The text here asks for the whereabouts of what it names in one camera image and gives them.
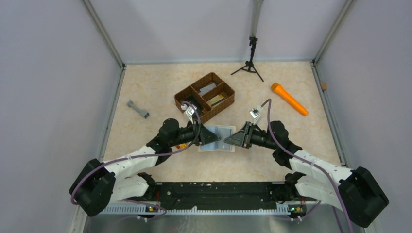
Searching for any gold card in basket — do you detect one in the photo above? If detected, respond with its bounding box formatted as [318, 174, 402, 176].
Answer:
[207, 95, 225, 108]

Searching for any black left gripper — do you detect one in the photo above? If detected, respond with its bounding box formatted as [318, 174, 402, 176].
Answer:
[170, 118, 221, 147]

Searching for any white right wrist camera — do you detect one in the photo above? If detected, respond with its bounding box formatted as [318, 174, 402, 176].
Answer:
[249, 105, 263, 125]

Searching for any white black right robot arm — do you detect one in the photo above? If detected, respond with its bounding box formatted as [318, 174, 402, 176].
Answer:
[224, 121, 389, 228]

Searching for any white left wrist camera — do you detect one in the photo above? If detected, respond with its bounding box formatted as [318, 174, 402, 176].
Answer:
[181, 101, 196, 123]

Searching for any grey card in basket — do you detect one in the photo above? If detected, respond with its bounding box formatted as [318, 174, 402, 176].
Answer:
[199, 83, 217, 96]

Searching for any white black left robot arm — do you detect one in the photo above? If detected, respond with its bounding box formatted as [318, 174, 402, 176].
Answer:
[69, 118, 221, 216]

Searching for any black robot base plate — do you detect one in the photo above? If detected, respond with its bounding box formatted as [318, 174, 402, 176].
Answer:
[133, 182, 305, 211]

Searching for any brown woven basket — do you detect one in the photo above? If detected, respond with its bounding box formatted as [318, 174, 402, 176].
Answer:
[174, 72, 235, 123]

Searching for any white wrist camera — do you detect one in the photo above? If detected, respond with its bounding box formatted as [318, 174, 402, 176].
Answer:
[249, 105, 263, 125]
[181, 101, 196, 123]

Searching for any black item in basket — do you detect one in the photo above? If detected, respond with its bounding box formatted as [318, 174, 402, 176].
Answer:
[190, 101, 204, 116]

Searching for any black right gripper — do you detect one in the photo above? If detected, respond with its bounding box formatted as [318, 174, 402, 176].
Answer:
[224, 121, 278, 150]

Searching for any black mini tripod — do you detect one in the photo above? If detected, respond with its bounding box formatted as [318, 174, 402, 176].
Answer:
[230, 36, 264, 82]

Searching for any grey plastic dumbbell toy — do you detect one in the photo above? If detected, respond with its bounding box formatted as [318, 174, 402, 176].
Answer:
[126, 100, 150, 119]

